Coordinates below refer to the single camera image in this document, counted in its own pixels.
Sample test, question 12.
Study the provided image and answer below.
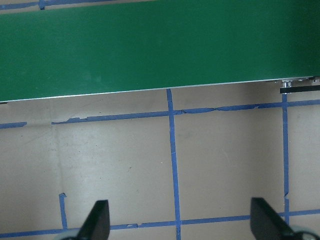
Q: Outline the green belt conveyor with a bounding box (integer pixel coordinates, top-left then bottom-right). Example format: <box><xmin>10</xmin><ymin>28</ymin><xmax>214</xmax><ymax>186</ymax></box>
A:
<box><xmin>0</xmin><ymin>0</ymin><xmax>320</xmax><ymax>104</ymax></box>

